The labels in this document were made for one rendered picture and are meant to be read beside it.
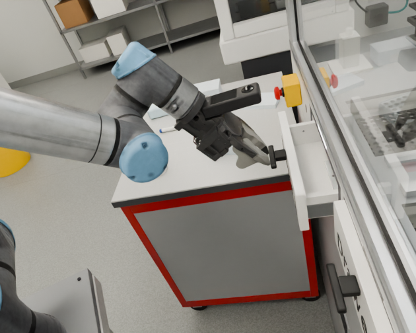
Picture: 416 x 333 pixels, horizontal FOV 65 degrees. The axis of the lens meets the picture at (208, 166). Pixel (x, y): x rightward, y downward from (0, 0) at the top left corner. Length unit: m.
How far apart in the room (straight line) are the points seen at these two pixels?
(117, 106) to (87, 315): 0.44
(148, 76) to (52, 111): 0.20
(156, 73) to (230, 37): 0.87
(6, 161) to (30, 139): 2.83
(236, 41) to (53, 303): 1.13
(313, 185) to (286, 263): 0.54
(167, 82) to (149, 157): 0.17
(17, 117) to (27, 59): 5.05
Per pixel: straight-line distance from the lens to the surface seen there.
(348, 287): 0.52
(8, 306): 0.67
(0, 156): 3.28
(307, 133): 0.85
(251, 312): 1.54
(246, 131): 0.71
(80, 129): 0.48
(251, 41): 1.46
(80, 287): 0.84
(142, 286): 1.78
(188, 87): 0.63
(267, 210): 1.02
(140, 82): 0.61
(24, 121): 0.46
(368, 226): 0.48
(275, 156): 0.72
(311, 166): 0.80
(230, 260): 1.22
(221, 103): 0.63
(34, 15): 5.25
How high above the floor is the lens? 1.36
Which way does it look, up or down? 37 degrees down
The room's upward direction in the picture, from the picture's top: 19 degrees counter-clockwise
